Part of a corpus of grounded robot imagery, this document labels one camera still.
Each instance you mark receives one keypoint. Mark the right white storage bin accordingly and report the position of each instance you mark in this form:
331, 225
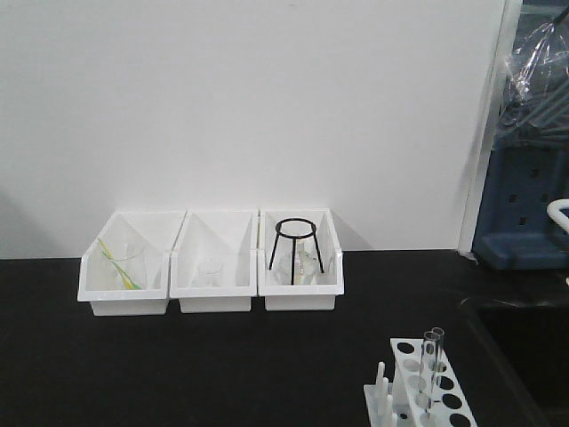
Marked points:
311, 297

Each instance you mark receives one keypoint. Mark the black lab sink basin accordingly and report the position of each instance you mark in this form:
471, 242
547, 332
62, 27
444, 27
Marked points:
528, 342

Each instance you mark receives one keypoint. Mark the small clear glass beaker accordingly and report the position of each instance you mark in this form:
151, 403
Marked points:
209, 273

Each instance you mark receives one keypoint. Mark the left white storage bin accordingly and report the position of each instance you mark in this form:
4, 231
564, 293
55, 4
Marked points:
98, 282

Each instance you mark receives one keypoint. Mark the middle white storage bin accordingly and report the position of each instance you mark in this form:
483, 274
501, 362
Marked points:
229, 235

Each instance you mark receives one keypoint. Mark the white test tube rack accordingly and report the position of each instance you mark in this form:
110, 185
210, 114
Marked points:
397, 402

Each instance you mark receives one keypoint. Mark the clear glass test tube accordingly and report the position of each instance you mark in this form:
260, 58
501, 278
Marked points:
428, 360
439, 332

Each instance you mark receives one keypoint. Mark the white gooseneck lab faucet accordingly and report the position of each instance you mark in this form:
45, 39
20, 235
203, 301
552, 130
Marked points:
556, 211

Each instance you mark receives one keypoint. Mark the plastic bag of pegs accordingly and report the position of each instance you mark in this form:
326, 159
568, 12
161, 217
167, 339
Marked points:
534, 109

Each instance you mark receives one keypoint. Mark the black metal tripod stand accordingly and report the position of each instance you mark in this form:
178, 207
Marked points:
297, 230

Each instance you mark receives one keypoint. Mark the blue-grey pegboard drying rack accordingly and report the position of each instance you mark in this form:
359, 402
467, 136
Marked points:
514, 231

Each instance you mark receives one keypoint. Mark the white storage bin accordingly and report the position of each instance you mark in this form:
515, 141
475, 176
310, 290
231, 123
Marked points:
98, 282
311, 297
229, 235

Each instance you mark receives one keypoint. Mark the clear crumpled plastic packet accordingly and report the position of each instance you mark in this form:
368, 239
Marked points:
306, 269

